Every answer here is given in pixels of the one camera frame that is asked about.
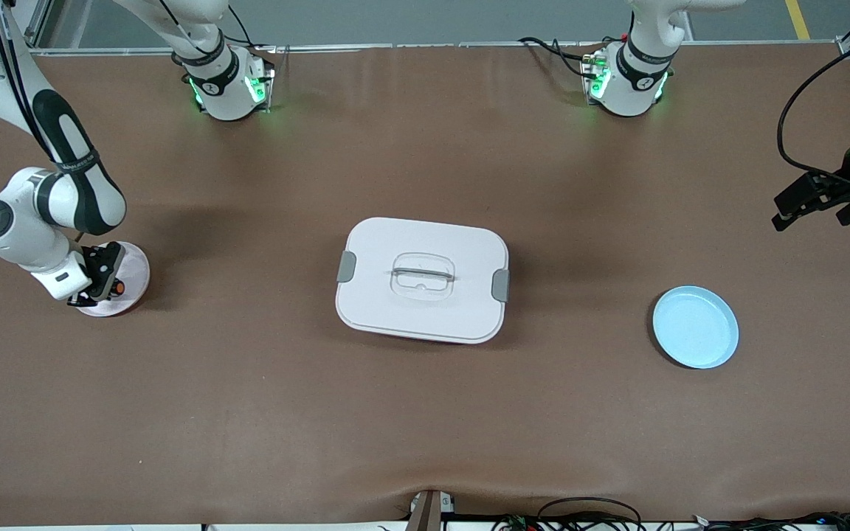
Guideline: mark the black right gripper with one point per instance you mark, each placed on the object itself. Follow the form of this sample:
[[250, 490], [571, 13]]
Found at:
[[95, 257]]

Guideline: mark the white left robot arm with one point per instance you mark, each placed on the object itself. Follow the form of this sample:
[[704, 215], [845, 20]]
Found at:
[[631, 81]]

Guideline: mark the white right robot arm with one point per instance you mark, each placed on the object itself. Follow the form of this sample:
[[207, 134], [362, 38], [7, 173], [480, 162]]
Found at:
[[4, 221]]

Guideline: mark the pink round plate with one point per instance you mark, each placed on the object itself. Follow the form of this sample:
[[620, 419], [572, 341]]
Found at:
[[133, 269]]

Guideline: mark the light blue round plate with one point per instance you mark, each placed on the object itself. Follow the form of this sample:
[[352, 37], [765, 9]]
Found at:
[[694, 328]]

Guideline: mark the white lidded lunch box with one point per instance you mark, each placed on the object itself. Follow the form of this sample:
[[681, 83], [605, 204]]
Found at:
[[425, 310]]

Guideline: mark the brown metal bracket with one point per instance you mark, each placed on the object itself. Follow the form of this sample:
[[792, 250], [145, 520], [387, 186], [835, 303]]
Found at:
[[425, 512]]

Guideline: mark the aluminium table edge rail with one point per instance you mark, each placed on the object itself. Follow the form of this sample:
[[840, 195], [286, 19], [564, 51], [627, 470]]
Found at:
[[432, 46]]

